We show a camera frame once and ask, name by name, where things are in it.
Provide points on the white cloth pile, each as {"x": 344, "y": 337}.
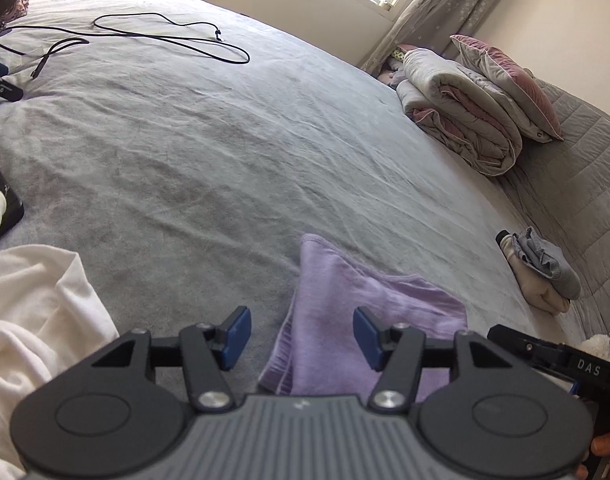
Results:
{"x": 35, "y": 310}

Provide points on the folded beige garment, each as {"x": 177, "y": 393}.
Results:
{"x": 530, "y": 290}

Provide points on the small pastel cloth pile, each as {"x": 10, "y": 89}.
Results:
{"x": 392, "y": 72}

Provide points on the purple pants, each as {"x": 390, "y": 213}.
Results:
{"x": 335, "y": 300}

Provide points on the black flat device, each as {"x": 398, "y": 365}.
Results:
{"x": 5, "y": 210}

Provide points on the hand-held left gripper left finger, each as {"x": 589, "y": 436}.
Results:
{"x": 237, "y": 335}

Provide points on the folded grey pink quilt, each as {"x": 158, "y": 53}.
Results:
{"x": 460, "y": 110}

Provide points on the unused black gripper device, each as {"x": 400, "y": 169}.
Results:
{"x": 5, "y": 91}

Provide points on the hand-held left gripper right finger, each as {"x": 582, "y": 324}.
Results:
{"x": 365, "y": 335}

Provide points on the patterned grey curtain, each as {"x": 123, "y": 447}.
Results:
{"x": 445, "y": 10}

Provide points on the folded grey sweater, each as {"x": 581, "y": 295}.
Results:
{"x": 560, "y": 275}

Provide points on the grey bed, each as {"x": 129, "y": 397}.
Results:
{"x": 210, "y": 160}

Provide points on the folded black cloth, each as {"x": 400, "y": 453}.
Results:
{"x": 502, "y": 237}

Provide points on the white plush toy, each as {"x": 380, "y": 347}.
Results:
{"x": 597, "y": 345}

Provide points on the grey quilted headboard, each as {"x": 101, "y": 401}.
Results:
{"x": 585, "y": 185}

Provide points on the pink grey pillow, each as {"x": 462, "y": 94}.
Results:
{"x": 505, "y": 70}

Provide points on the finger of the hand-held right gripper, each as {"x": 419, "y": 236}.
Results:
{"x": 515, "y": 340}

